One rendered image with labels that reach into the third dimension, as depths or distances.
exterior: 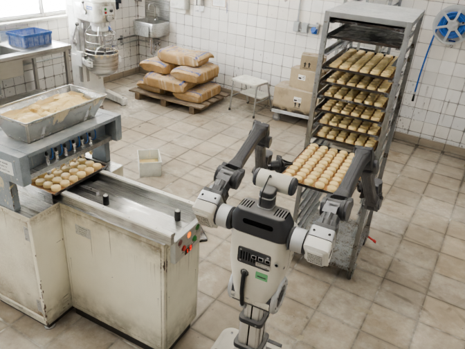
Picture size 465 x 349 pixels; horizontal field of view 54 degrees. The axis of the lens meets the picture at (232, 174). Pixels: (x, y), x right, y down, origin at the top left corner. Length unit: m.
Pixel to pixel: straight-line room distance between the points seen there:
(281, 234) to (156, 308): 1.09
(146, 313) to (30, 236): 0.73
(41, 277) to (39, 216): 0.38
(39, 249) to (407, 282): 2.53
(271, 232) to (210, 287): 1.64
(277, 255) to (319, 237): 0.18
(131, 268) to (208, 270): 1.03
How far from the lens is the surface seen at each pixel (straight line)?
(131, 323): 2.76
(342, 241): 3.62
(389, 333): 3.22
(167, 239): 2.21
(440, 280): 3.80
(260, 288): 1.83
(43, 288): 2.81
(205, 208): 1.73
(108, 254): 2.53
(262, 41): 6.49
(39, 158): 2.55
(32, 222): 2.54
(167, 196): 2.49
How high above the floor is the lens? 2.19
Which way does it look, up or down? 28 degrees down
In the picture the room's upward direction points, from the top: 4 degrees clockwise
